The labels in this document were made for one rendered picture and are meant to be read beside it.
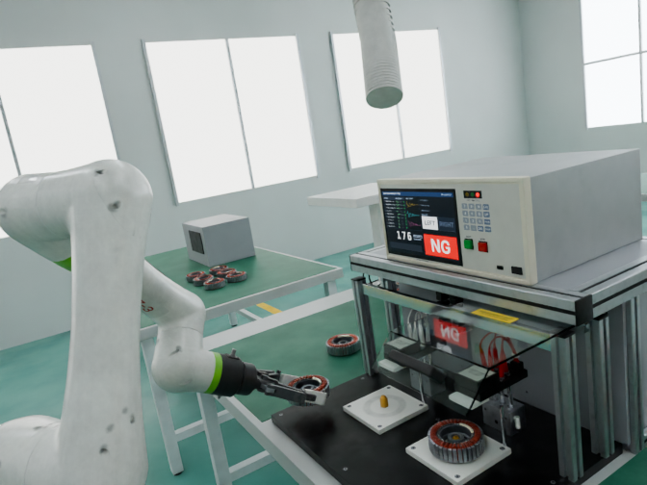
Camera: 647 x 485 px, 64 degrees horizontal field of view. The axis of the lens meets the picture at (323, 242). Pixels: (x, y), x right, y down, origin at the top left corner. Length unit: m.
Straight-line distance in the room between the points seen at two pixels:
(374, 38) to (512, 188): 1.51
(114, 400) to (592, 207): 0.95
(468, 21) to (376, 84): 5.94
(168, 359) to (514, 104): 7.93
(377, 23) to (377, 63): 0.19
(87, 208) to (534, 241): 0.77
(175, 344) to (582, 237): 0.87
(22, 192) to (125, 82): 4.72
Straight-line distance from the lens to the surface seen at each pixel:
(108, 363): 0.81
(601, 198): 1.21
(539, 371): 1.29
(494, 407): 1.24
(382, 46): 2.40
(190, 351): 1.18
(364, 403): 1.37
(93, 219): 0.83
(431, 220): 1.19
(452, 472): 1.12
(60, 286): 5.55
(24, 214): 0.95
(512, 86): 8.71
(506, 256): 1.07
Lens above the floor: 1.45
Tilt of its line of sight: 11 degrees down
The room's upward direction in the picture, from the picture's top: 9 degrees counter-clockwise
